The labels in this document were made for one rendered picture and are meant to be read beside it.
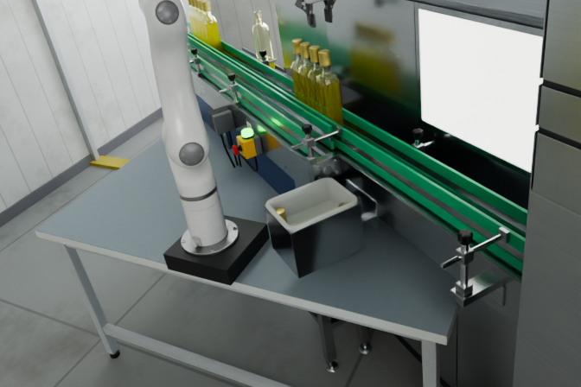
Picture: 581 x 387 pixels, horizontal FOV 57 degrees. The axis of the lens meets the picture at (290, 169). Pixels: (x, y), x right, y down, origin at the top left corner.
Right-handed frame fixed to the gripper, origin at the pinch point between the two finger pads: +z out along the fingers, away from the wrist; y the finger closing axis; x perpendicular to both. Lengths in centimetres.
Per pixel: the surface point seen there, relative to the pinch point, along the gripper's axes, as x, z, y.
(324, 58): 1.4, 11.7, 0.8
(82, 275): -61, 95, 92
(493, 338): 57, 91, -16
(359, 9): 2.6, 0.0, -11.9
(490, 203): 65, 33, -4
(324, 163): 13.6, 38.9, 11.3
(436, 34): 36.2, 1.1, -12.6
